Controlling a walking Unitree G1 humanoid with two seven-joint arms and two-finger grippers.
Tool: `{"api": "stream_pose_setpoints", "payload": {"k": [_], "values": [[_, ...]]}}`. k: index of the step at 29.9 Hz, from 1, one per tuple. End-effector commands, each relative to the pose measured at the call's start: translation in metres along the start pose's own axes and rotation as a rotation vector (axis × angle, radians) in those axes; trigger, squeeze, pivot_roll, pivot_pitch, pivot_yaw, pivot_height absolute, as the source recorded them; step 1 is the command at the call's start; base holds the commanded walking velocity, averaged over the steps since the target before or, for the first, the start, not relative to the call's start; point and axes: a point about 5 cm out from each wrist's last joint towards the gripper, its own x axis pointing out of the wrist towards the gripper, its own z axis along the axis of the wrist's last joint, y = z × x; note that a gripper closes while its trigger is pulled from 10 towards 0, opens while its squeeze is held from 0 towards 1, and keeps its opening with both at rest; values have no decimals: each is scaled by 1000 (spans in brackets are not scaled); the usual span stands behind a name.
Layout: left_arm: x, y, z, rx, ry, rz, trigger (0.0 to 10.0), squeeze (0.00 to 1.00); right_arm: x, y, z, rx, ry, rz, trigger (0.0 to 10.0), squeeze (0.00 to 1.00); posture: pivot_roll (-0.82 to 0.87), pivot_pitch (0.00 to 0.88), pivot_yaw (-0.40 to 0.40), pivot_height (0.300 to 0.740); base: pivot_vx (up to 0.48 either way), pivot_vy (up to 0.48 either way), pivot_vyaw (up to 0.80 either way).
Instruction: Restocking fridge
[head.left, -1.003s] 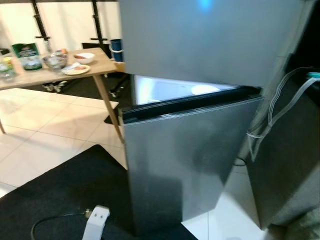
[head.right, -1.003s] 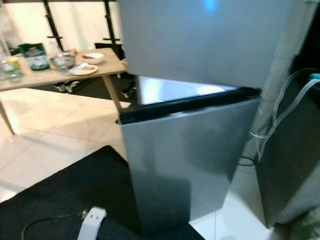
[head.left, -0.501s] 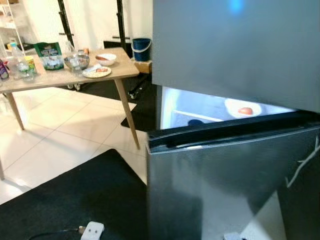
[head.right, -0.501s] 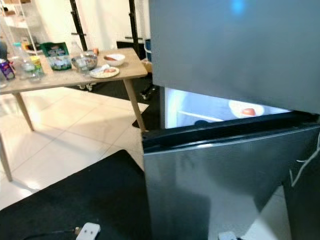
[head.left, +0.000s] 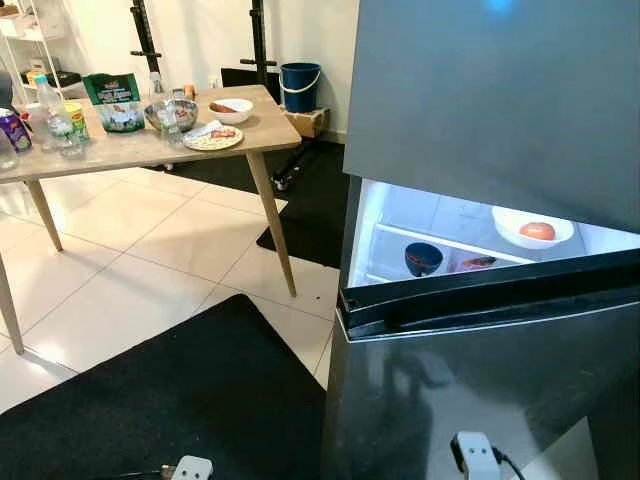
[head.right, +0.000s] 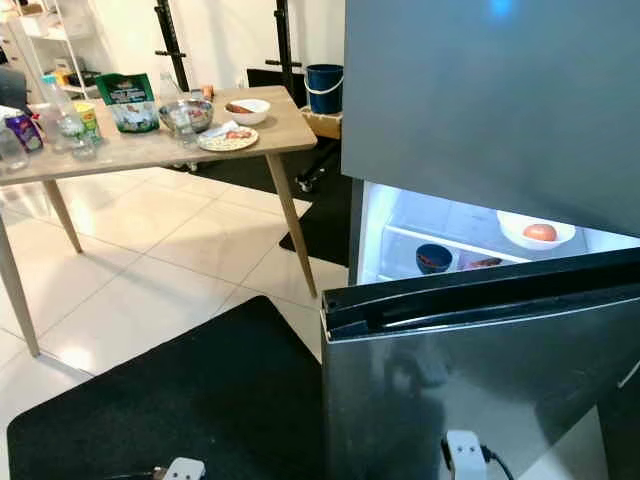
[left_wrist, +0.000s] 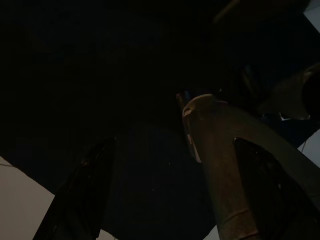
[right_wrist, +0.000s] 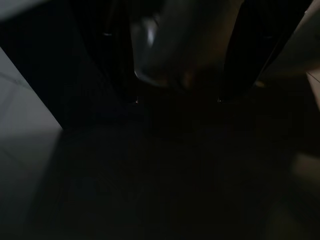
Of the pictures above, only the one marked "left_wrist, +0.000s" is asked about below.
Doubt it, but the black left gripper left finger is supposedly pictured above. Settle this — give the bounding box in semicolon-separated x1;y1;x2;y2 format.
32;136;117;240

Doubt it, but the robot right leg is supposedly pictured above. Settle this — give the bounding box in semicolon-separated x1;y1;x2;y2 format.
257;63;320;121

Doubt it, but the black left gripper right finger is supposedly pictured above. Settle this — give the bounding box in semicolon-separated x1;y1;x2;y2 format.
232;136;320;240

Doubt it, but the black floor mat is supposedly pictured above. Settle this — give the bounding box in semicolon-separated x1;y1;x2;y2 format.
0;0;320;240

